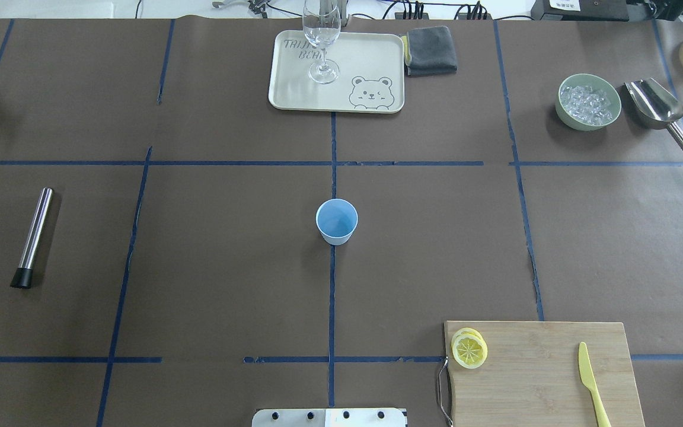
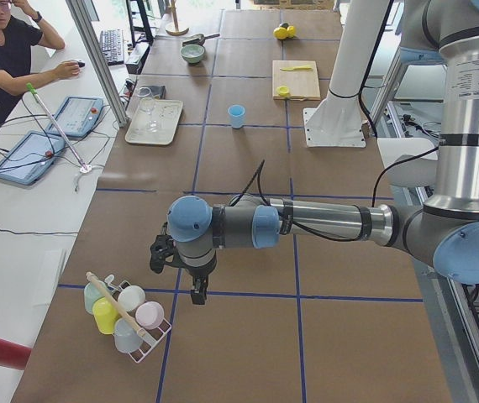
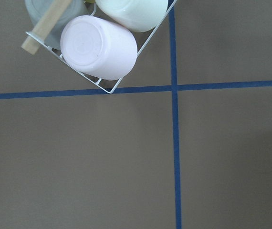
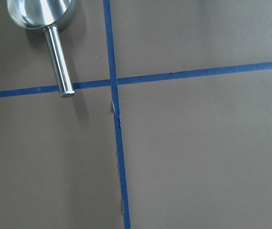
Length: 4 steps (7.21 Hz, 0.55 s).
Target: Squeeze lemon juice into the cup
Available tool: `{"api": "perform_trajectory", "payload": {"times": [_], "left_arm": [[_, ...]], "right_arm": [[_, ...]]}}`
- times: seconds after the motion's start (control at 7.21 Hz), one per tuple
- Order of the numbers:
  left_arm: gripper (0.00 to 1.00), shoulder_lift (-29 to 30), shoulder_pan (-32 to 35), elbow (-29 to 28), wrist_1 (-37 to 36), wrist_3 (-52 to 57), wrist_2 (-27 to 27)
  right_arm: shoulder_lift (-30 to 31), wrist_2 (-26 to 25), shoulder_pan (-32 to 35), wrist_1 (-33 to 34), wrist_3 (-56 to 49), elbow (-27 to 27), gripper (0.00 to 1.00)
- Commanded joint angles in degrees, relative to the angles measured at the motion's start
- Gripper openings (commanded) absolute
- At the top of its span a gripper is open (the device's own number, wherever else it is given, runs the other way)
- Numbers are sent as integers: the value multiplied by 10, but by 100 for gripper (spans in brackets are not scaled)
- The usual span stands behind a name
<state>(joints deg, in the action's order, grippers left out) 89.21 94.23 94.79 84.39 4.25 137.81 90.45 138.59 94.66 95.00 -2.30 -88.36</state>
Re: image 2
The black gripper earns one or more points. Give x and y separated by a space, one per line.
197 275

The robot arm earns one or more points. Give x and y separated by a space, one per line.
443 233

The pink cup in rack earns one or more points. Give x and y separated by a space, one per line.
150 315

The white cup in rack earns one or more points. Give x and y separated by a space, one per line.
131 297

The grey cup in rack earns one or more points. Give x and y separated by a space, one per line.
125 337

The yellow cup in rack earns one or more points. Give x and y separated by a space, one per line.
105 316

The mint green cup in rack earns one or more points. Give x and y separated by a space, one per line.
91 294

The light blue plastic cup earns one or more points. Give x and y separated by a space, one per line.
236 114

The clear wine glass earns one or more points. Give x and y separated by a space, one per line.
147 106

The blue teach pendant near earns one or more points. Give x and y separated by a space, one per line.
31 157

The blue teach pendant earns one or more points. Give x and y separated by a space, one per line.
78 116
31 157

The blue teach pendant far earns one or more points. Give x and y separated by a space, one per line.
78 116

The wooden cutting board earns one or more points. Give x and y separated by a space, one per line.
303 85

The green bowl of ice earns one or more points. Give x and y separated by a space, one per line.
192 53

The yellow plastic knife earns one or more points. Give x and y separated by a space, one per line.
297 68

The white plastic chair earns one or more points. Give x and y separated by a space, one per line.
414 173

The steel ice scoop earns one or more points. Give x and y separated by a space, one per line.
199 39

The rod with green tip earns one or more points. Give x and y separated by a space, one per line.
84 167

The wooden stand with round base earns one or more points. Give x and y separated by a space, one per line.
175 27

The black keyboard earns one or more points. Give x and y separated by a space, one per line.
112 46

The whole yellow lemons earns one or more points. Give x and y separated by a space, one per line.
284 31

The seated man in black shirt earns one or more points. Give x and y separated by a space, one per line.
21 28

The white wire cup rack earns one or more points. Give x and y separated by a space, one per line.
153 337

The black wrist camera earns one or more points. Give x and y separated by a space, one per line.
162 253

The wooden rack handle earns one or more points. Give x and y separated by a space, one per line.
129 319

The aluminium frame post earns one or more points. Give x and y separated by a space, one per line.
84 26

